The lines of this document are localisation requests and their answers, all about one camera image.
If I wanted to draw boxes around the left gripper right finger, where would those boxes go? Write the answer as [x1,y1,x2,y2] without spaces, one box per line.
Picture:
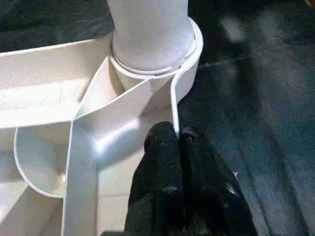
[179,127,259,236]

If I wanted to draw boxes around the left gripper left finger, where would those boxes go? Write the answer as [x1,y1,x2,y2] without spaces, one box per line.
[123,122,184,236]

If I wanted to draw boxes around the white plastic table top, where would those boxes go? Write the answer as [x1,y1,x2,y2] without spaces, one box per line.
[0,17,204,236]

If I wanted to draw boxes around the white plastic table leg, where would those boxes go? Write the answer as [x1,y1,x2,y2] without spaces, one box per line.
[106,0,195,75]

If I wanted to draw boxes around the black work mat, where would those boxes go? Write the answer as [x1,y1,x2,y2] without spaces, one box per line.
[0,0,315,236]

